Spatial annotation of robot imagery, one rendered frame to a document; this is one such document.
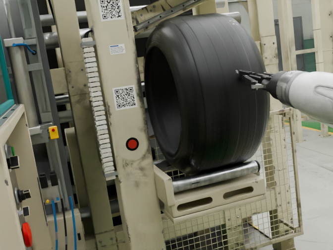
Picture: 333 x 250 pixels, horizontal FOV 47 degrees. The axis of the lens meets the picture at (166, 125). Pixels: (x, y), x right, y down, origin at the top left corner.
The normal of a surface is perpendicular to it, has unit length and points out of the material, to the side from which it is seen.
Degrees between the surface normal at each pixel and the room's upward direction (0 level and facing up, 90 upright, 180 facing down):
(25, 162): 90
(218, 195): 90
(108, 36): 90
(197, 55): 60
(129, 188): 90
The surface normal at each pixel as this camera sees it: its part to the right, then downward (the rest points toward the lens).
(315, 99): -0.90, 0.07
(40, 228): 0.31, 0.11
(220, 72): 0.25, -0.18
